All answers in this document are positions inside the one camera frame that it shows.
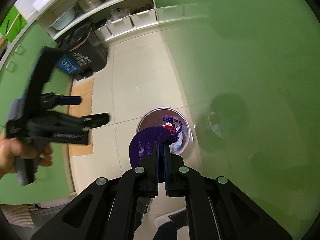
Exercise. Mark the purple velvet pouch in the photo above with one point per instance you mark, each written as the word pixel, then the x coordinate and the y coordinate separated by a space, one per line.
pixel 142 143

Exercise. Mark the steel pot middle shelf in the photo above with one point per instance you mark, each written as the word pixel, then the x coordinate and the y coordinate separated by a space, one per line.
pixel 88 5

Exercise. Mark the pink round trash bin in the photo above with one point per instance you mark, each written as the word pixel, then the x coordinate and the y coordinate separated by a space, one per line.
pixel 154 117

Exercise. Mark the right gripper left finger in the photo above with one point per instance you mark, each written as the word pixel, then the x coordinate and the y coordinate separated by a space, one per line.
pixel 106 209

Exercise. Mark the white storage drawer box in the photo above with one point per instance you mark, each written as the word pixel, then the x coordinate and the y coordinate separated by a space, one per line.
pixel 116 27
pixel 144 18

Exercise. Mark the light blue basin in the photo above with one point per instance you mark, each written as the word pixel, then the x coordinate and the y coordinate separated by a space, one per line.
pixel 65 19

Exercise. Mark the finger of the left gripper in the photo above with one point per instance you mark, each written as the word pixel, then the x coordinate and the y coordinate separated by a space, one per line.
pixel 69 123
pixel 69 100

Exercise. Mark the person's left hand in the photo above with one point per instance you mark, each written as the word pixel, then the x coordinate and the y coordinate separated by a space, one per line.
pixel 12 148

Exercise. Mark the person's dark trouser leg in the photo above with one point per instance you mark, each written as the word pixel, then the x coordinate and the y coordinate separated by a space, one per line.
pixel 166 231

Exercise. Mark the large plastic wrapper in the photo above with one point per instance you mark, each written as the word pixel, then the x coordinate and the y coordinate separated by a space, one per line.
pixel 178 139

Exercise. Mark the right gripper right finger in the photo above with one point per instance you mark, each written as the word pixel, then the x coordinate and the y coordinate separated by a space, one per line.
pixel 216 208

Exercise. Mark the black floor waste bin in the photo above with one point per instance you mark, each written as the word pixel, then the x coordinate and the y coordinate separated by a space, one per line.
pixel 84 53

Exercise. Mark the red mesh cloth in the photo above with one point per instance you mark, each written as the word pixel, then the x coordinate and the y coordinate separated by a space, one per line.
pixel 169 127

